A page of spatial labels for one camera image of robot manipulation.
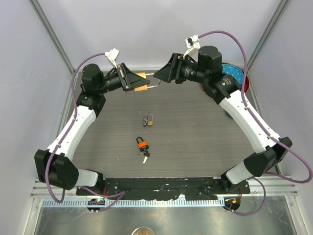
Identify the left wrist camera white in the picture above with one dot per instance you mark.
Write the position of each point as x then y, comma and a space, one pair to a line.
112, 56

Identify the blue dotted plate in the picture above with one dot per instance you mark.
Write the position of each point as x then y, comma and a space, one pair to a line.
234, 71

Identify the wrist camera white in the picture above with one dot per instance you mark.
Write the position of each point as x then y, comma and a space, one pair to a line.
112, 56
193, 44

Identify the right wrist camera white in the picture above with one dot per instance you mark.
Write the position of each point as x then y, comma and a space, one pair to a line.
193, 44

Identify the white slotted cable duct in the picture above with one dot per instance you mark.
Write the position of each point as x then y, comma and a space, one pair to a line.
87, 202

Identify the small brass padlock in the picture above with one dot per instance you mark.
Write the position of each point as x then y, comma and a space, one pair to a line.
150, 120

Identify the orange black padlock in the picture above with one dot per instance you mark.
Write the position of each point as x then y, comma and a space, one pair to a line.
142, 144

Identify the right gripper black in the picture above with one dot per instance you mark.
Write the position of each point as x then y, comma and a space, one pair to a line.
172, 71

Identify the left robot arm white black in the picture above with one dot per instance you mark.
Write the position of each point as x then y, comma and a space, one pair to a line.
54, 165

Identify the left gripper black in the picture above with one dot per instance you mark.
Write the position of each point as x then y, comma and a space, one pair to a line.
130, 80

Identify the small padlock key bunch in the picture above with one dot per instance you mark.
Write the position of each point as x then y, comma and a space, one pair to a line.
145, 120

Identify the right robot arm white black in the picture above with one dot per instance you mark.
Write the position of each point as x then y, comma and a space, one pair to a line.
226, 92

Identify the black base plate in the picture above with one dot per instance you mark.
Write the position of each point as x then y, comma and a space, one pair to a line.
165, 189

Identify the red round tray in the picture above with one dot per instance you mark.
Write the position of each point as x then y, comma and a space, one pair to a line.
247, 84

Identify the large brass padlock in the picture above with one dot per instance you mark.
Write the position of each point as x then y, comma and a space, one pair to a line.
144, 80

